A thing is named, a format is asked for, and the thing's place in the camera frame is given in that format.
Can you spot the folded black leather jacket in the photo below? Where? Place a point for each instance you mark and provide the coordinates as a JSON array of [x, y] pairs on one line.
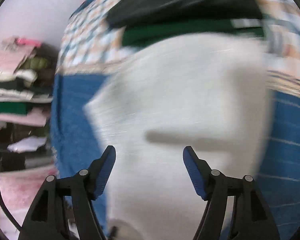
[[135, 12]]

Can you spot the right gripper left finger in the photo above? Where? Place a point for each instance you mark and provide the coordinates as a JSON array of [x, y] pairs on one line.
[[46, 217]]

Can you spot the blue striped plaid bedsheet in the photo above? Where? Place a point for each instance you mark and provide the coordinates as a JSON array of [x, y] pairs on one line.
[[88, 43]]

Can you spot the white tweed jacket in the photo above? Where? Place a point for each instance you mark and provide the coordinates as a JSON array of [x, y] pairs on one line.
[[207, 91]]

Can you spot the folded green striped garment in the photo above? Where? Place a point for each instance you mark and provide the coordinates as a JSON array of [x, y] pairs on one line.
[[144, 35]]

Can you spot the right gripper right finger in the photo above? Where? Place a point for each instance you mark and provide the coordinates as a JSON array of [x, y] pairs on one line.
[[233, 204]]

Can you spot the pile of clothes on rack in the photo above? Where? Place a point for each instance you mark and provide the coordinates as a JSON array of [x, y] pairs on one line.
[[27, 73]]

